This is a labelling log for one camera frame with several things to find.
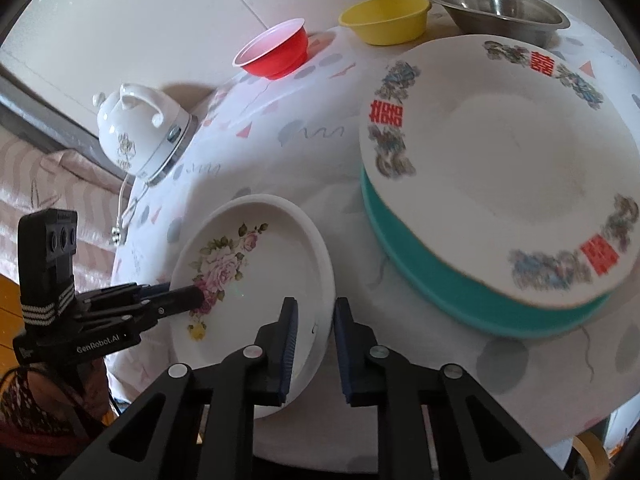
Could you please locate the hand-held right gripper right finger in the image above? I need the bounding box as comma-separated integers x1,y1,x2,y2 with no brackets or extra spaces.
333,297,571,480

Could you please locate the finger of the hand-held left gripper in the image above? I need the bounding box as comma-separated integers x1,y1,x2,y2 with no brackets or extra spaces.
80,285,204,334
81,282,172,306

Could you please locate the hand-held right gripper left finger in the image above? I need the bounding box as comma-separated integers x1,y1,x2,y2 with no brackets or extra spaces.
57,296,301,480

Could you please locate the white rose-print plate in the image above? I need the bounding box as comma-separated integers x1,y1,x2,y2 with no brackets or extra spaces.
169,195,336,421

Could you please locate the yellow plate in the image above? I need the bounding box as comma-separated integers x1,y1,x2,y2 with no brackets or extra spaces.
338,0,432,45

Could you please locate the stainless steel bowl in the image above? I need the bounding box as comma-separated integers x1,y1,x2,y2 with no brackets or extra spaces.
426,0,571,48

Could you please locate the pink striped blanket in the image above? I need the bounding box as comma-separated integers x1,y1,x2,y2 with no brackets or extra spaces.
0,125,136,306

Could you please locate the teal round basin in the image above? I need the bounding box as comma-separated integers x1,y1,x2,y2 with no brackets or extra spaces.
361,165,613,338

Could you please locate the silver kettle base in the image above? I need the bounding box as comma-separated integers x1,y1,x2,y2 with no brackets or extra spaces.
135,115,201,184

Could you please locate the grey ledge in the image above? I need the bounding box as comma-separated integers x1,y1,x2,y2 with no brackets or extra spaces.
0,65,128,178

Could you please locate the white ceramic electric kettle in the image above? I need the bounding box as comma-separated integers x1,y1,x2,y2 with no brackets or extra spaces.
93,83,193,177

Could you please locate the white patterned tablecloth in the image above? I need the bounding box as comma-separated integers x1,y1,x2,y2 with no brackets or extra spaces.
107,10,640,466

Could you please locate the large white red-patterned plate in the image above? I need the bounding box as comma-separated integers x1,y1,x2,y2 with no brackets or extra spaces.
359,35,632,309

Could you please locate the wooden chair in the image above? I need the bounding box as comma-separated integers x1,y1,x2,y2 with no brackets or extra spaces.
570,430,612,480

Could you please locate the red plastic bowl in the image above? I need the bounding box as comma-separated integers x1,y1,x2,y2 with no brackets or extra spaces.
233,18,309,80

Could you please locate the white kettle power cord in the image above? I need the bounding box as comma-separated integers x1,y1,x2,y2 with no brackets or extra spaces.
112,175,151,233

